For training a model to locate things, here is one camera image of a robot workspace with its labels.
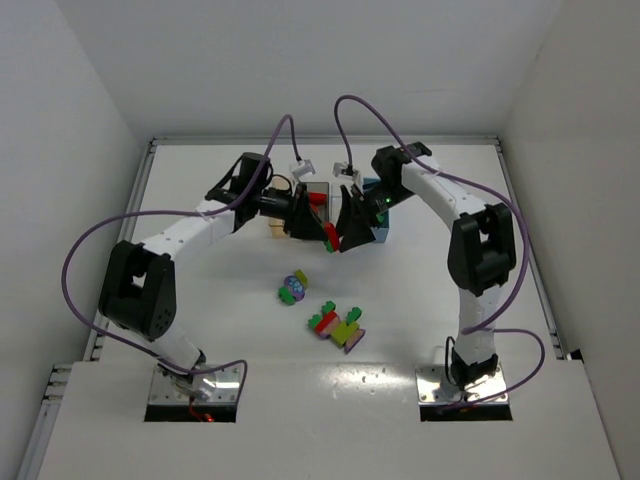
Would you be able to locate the red flower lego brick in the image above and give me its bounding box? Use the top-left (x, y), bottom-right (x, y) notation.
top-left (309, 192), bottom-right (327, 206)

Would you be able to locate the purple flower lego stack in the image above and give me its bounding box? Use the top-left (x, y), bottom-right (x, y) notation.
top-left (277, 269), bottom-right (308, 306)

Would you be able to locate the lime purple lego stack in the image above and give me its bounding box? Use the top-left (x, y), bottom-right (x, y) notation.
top-left (307, 300), bottom-right (366, 354)

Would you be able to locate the red lime green lego stack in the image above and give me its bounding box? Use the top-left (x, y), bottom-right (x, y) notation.
top-left (323, 222), bottom-right (340, 253)

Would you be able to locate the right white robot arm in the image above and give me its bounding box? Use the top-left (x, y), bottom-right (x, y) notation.
top-left (336, 142), bottom-right (516, 388)

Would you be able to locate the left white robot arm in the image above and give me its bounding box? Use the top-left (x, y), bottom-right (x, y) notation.
top-left (98, 152), bottom-right (328, 382)

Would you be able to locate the orange transparent container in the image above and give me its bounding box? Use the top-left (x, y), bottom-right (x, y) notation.
top-left (265, 174), bottom-right (296, 239)

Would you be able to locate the blue container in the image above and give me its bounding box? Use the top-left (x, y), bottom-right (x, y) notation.
top-left (363, 177), bottom-right (390, 243)

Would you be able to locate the dark grey transparent container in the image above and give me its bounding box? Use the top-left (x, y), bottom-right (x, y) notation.
top-left (305, 181), bottom-right (330, 222)

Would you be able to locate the clear transparent container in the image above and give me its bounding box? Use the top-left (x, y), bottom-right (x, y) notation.
top-left (329, 182), bottom-right (361, 224)

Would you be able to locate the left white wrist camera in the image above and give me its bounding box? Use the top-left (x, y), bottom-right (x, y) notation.
top-left (289, 159), bottom-right (315, 183)

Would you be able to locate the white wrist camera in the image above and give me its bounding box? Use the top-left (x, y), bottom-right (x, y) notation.
top-left (289, 159), bottom-right (315, 183)
top-left (332, 162), bottom-right (362, 187)

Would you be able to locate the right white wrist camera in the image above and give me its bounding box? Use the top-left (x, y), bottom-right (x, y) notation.
top-left (332, 162), bottom-right (362, 187)

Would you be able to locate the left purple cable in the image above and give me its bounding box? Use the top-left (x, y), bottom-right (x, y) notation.
top-left (60, 113), bottom-right (304, 401)

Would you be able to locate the purple cable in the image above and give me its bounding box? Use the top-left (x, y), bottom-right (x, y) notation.
top-left (333, 94), bottom-right (546, 414)
top-left (60, 113), bottom-right (304, 401)

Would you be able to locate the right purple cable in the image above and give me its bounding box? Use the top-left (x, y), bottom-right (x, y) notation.
top-left (333, 94), bottom-right (546, 414)

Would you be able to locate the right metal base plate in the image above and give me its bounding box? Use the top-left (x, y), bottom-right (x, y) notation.
top-left (415, 364), bottom-right (509, 407)

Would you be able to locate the metal base plate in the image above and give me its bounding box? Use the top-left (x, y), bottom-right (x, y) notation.
top-left (148, 366), bottom-right (244, 407)
top-left (415, 364), bottom-right (509, 407)

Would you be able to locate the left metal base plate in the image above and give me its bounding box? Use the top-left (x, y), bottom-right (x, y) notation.
top-left (148, 366), bottom-right (244, 407)

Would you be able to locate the aluminium frame rail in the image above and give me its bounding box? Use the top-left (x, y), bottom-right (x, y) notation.
top-left (14, 132), bottom-right (571, 480)

